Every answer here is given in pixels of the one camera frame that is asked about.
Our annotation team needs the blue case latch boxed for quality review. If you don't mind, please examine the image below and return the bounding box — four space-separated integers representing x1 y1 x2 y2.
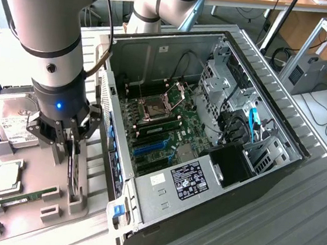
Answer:
110 204 127 219

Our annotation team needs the silver disk bay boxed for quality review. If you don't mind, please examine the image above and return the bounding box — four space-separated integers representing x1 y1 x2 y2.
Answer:
239 127 304 182

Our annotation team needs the graphics card with metal bracket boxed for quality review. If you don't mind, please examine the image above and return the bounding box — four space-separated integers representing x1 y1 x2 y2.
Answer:
62 134 89 204

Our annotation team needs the dark RAM stick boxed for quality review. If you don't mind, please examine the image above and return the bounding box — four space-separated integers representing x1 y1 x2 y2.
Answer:
137 116 182 140

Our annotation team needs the brown wooden cabinet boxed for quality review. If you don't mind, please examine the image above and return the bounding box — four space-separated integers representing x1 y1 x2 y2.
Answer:
277 5 327 56

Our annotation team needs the black stand pole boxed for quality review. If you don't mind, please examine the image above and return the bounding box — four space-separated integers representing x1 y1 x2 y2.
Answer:
262 0 300 58

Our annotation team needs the black expansion slot blue latch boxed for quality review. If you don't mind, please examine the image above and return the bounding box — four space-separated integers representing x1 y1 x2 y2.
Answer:
134 151 174 172

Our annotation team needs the green RAM stick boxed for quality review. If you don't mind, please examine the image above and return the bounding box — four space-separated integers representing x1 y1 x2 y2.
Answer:
0 180 58 216

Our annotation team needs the silver power supply unit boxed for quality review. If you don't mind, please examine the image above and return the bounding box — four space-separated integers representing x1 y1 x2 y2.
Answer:
123 146 230 242

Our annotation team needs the green motherboard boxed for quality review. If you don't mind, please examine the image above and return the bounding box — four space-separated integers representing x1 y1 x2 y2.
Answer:
107 72 213 183

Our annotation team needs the grey controller box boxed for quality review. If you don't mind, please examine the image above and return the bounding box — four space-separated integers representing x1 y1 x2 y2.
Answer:
286 53 327 99

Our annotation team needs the metal socket cover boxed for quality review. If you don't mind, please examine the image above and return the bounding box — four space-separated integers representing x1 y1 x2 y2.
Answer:
160 79 188 115

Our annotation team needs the silver drive cage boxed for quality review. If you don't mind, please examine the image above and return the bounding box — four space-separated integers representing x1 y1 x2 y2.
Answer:
193 35 269 147

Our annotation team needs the blue wire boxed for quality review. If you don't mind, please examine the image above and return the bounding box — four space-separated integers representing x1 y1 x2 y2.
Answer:
245 107 262 146

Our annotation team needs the CPU chip silver lid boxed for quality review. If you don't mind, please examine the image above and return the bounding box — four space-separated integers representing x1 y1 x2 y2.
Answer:
0 162 22 198

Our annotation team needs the black wire bundle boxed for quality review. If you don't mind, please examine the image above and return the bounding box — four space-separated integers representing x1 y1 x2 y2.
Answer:
217 108 253 147

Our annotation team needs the thin locking lever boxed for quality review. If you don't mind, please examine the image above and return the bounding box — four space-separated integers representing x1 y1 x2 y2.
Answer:
136 76 145 102

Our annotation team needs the silver chipset heatsink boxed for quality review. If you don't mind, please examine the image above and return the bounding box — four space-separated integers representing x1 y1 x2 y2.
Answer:
176 143 198 162

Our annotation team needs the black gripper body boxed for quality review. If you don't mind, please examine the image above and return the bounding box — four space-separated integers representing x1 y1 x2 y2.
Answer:
29 71 95 127

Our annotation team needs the grey parts rack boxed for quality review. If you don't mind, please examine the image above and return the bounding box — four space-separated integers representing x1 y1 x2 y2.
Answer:
0 115 99 245

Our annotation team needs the black camera cable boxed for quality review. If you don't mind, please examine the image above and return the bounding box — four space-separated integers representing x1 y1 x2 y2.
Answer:
81 0 119 82

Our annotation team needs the CPU socket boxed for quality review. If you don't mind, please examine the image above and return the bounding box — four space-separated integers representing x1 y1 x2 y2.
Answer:
135 95 170 126

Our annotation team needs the silver hard disk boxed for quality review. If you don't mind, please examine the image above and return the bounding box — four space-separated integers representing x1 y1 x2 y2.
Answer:
0 89 45 152

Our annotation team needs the black open PC case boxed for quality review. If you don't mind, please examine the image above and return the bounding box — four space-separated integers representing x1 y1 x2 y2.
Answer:
71 16 324 245

